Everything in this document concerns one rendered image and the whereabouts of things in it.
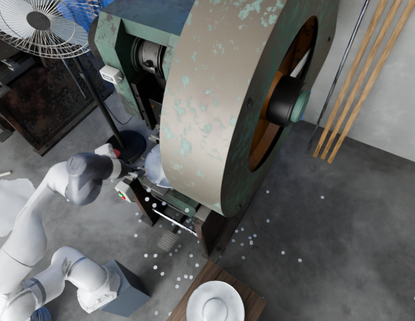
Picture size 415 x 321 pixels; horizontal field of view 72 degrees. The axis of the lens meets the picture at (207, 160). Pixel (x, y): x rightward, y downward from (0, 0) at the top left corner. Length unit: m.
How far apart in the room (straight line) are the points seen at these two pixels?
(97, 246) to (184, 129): 1.75
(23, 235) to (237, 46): 0.81
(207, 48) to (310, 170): 1.92
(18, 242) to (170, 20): 0.82
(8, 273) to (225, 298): 1.00
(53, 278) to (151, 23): 0.97
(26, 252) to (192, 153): 0.60
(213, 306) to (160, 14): 1.33
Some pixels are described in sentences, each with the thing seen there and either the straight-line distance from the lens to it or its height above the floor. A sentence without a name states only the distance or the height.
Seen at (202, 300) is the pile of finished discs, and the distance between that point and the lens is 1.64.
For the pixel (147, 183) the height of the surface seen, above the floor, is 0.78.
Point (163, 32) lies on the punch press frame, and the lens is 0.98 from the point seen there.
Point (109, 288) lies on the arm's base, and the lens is 1.61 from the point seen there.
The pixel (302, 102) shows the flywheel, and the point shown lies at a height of 1.37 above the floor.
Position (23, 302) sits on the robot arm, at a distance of 1.10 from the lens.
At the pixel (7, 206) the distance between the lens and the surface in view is 2.59.
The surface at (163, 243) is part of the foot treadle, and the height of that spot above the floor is 0.16.
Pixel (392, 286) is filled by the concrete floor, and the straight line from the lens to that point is 2.28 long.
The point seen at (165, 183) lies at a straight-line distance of 1.43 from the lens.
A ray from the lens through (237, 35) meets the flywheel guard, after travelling 0.60.
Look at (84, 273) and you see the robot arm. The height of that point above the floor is 0.84.
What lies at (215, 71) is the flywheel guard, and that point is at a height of 1.63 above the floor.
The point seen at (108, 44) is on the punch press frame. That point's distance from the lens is 1.10.
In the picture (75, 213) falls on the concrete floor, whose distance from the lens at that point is 2.48.
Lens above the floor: 2.01
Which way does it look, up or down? 57 degrees down
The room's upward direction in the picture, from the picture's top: 8 degrees counter-clockwise
